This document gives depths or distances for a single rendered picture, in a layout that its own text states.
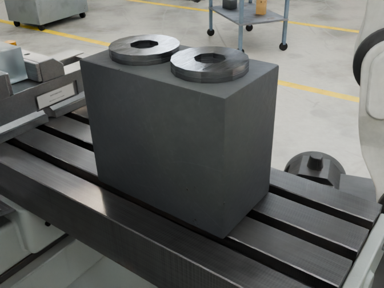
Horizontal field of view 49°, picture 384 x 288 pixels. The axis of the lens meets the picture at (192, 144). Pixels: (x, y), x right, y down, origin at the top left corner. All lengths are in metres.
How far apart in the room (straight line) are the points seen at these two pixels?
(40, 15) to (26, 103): 4.54
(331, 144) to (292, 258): 2.20
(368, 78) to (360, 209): 0.35
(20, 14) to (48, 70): 4.73
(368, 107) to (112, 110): 0.53
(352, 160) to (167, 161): 2.10
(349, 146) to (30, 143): 2.17
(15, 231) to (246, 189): 0.43
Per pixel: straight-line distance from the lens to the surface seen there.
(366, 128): 0.95
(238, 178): 0.50
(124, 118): 0.53
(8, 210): 0.76
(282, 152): 2.54
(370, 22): 0.90
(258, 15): 4.33
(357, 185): 1.32
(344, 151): 2.63
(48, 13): 5.42
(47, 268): 0.88
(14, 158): 0.75
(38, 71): 0.82
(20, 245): 0.82
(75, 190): 0.63
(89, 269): 0.98
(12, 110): 0.81
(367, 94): 0.89
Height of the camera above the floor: 1.30
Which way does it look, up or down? 30 degrees down
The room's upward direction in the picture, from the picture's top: 2 degrees counter-clockwise
